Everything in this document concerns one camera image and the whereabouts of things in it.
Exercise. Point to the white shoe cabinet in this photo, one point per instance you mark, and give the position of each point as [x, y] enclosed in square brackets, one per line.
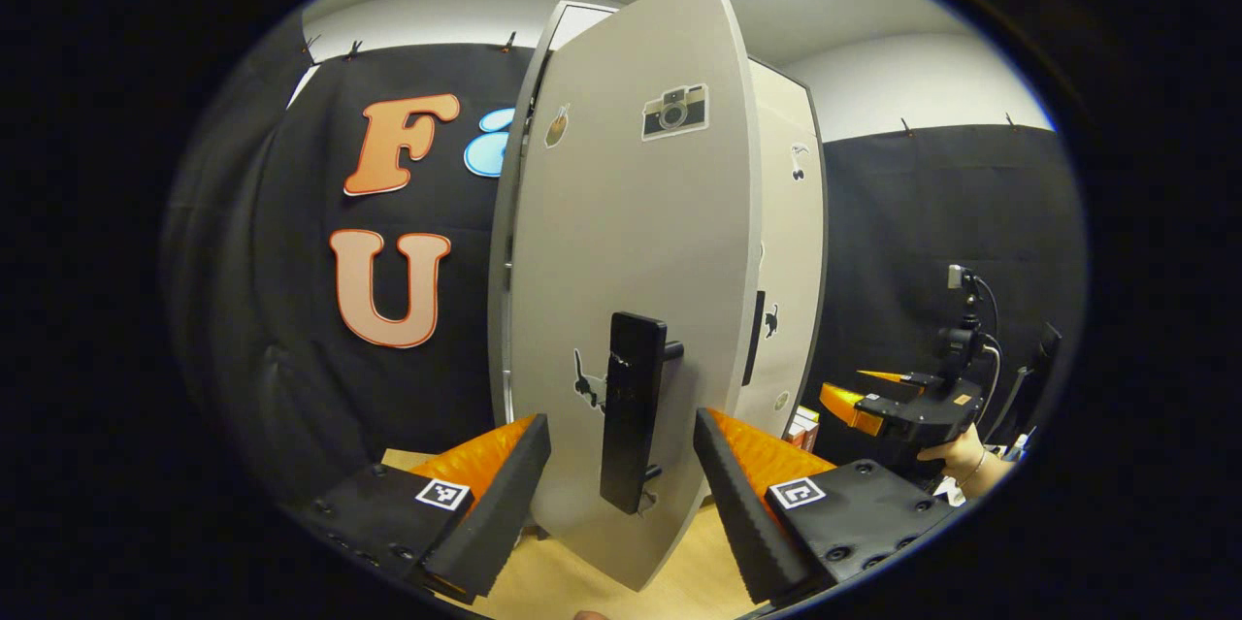
[499, 310]

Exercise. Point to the black backdrop cloth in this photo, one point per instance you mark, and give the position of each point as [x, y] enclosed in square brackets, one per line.
[912, 232]

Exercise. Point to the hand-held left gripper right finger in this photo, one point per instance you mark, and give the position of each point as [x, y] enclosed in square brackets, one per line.
[742, 513]

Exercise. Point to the pale orange-spined book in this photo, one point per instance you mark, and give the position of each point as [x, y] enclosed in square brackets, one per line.
[803, 421]

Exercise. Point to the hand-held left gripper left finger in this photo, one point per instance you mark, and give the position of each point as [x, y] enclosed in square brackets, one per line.
[500, 513]

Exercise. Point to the white shoe cabinet door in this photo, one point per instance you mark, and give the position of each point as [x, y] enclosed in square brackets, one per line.
[631, 242]
[791, 242]

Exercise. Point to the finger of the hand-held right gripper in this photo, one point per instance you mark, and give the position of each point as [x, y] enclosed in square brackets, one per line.
[844, 404]
[888, 375]

